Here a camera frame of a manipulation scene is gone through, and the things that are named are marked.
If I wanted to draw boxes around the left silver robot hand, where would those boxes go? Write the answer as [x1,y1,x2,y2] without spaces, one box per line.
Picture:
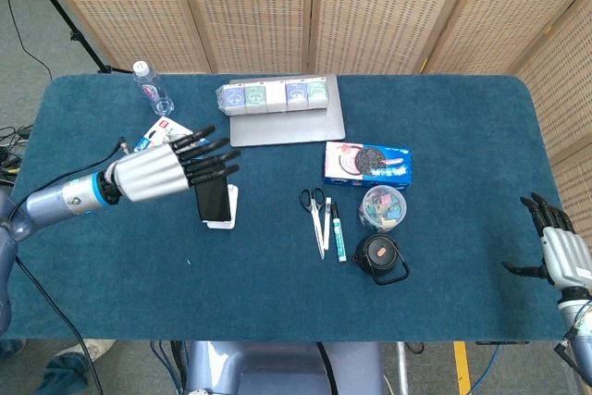
[104,125,242,204]

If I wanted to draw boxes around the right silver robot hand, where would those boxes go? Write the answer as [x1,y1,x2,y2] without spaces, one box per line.
[501,191,592,290]

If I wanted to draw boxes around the black smartphone with teal edge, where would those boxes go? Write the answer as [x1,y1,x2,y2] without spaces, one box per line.
[194,179,232,223]

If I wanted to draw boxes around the black tripod stand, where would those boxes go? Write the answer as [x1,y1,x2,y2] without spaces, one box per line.
[13,0,135,75]

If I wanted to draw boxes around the tape measure blister pack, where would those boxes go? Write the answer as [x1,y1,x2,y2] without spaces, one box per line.
[133,116,194,154]

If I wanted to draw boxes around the clear plastic water bottle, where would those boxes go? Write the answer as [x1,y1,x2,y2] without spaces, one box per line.
[132,60,176,117]

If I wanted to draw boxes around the grey closed laptop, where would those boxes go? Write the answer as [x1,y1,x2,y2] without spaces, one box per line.
[229,73,347,148]

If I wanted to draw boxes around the pack of tissue packets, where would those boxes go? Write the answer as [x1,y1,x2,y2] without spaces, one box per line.
[216,79,330,117]

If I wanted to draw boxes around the white shoe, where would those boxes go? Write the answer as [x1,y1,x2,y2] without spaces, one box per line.
[50,339,117,364]

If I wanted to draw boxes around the clear jar of binder clips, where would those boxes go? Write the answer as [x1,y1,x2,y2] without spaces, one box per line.
[356,184,408,233]

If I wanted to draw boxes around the woven wooden folding screen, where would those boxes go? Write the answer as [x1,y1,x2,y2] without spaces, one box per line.
[27,0,592,248]

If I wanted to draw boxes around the metal table leg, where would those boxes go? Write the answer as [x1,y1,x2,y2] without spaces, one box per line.
[396,341,412,395]

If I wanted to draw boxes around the green and white marker pen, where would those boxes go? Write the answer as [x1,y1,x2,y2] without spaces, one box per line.
[329,201,348,263]

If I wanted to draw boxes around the blue Oreo cookie box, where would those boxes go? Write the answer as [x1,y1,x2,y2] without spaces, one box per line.
[323,141,413,191]

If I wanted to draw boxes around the blue jeans leg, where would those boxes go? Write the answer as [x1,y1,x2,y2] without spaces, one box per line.
[31,352,89,395]

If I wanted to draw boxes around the grey-blue robot torso base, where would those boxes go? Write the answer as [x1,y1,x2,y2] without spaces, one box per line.
[184,340,388,395]

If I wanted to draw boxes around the black cable with metal plug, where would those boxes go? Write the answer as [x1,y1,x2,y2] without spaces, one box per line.
[11,136,131,214]

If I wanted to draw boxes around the bundle of floor cables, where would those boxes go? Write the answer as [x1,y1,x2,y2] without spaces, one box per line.
[0,124,34,186]

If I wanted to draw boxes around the blue cable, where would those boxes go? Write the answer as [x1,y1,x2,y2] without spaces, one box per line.
[465,343,504,395]

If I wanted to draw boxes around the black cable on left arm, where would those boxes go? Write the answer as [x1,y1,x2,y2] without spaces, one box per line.
[15,253,106,395]

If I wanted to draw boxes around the black handled scissors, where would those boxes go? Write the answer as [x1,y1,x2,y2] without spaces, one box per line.
[298,187,327,261]

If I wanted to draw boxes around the thin black floor cable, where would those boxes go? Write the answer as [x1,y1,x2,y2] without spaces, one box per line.
[0,0,53,82]

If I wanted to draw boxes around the black teapot with handle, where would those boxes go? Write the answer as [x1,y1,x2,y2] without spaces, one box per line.
[351,233,412,287]

